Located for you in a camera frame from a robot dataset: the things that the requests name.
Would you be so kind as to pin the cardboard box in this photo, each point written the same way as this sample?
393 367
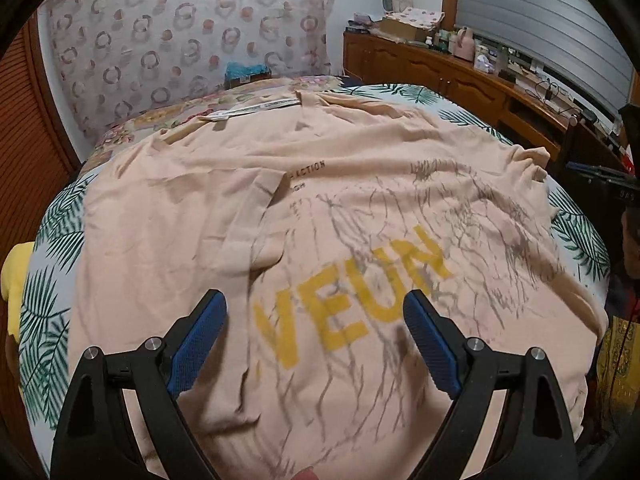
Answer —
397 31

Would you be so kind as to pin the beige printed t-shirt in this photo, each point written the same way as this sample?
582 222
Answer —
350 185

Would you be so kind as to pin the circle pattern sheer curtain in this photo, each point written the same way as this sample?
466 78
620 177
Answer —
150 35

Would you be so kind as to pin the palm leaf print bed sheet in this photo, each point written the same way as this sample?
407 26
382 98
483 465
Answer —
45 310

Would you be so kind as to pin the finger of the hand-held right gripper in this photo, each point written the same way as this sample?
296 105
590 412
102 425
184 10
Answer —
600 172

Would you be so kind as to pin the grey window blinds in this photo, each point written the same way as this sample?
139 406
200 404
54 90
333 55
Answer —
525 10

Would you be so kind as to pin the pink bottle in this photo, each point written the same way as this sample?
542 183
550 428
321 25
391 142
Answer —
463 42

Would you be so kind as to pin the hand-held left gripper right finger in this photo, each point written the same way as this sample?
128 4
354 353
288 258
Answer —
431 345

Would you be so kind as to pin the floral pillow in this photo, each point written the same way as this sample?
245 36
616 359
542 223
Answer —
165 115

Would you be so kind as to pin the yellow plush toy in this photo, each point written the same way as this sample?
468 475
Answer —
15 280

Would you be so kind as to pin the floral cloth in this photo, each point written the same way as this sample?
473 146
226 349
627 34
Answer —
415 16

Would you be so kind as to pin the teal fluffy item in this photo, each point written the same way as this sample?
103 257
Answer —
244 70

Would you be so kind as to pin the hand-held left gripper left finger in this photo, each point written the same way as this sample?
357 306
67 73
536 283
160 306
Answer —
197 345

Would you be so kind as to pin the wooden cabinet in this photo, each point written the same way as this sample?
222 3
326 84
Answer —
400 60

